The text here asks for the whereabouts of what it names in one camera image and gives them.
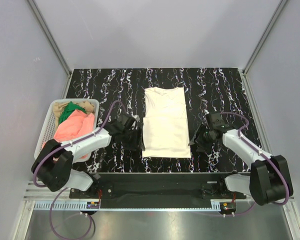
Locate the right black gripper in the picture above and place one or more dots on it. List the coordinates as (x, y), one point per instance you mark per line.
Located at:
(197, 137)

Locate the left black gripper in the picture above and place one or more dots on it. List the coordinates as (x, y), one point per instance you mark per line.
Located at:
(137, 143)

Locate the cream white t shirt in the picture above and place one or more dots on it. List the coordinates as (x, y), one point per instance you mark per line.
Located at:
(165, 129)

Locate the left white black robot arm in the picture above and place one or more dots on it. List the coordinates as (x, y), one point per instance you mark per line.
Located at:
(54, 164)

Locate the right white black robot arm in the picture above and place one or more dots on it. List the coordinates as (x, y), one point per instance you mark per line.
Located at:
(269, 180)

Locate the beige t shirt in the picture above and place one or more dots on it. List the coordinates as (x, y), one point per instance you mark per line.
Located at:
(58, 108)

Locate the salmon pink t shirt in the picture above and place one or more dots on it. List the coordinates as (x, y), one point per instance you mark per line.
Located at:
(74, 124)

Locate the green t shirt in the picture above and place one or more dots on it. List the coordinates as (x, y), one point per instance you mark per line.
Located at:
(68, 110)

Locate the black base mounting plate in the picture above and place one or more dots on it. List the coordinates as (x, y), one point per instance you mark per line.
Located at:
(160, 191)

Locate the right small circuit board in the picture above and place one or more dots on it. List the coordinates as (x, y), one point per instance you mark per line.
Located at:
(229, 205)

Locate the small circuit board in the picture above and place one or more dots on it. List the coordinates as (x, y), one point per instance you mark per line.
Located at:
(93, 205)
(229, 205)

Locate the white plastic laundry basket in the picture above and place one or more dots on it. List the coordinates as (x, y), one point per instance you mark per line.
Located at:
(49, 127)

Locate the left small circuit board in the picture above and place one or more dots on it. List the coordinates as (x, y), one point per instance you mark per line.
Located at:
(93, 205)

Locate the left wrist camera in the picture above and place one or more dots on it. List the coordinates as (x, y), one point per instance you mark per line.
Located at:
(136, 117)

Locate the white slotted cable duct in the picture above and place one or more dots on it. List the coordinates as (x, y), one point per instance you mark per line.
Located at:
(62, 205)

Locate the aluminium front rail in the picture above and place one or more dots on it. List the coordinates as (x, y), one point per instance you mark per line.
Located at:
(44, 194)

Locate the left aluminium frame post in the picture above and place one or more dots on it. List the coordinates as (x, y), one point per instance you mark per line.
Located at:
(44, 27)

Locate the aluminium frame post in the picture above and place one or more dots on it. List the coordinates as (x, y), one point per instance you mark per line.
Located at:
(266, 33)
(44, 27)

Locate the right aluminium frame post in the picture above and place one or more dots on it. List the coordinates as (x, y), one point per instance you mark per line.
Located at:
(266, 33)

